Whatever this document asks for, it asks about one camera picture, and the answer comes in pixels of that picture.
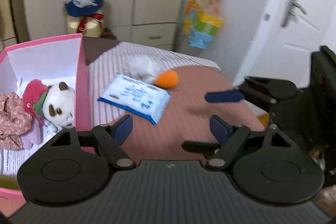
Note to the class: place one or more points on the purple plush toy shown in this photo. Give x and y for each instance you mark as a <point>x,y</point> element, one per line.
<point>33,136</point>

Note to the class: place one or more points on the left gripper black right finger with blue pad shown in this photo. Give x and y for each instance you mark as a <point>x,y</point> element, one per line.
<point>235,142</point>

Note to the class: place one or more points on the pink striped tablecloth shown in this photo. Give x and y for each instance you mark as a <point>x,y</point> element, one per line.
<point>186,116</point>

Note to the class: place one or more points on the pink fluffy plush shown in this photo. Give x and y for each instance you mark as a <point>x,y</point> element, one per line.
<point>34,97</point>

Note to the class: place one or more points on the blue wet wipes pack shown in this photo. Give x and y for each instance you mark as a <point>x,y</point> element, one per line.
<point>137,97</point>

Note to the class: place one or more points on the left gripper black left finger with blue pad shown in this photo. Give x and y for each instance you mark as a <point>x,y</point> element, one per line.
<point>99,148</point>

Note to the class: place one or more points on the orange egg-shaped sponge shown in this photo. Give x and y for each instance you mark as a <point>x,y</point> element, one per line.
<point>167,80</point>

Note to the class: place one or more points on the pink floral cloth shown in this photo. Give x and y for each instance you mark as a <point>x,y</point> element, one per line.
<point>14,121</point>

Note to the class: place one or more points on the pink storage box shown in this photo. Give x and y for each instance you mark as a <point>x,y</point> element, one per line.
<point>48,80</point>

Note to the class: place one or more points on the white brown plush dog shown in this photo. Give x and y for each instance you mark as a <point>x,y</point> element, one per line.
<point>59,105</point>

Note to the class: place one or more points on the colourful paper gift bag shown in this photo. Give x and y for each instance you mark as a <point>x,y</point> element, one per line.
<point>202,21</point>

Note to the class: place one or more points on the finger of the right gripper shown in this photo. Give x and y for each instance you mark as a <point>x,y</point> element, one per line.
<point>259,91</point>
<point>204,148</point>

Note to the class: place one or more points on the white door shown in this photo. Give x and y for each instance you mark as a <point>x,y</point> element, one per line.
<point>290,30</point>

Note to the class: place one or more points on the cream round gift box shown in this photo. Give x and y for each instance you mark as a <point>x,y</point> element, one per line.
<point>89,25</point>

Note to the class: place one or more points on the silver door handle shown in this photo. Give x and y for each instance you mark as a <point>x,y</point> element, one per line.
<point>290,13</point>

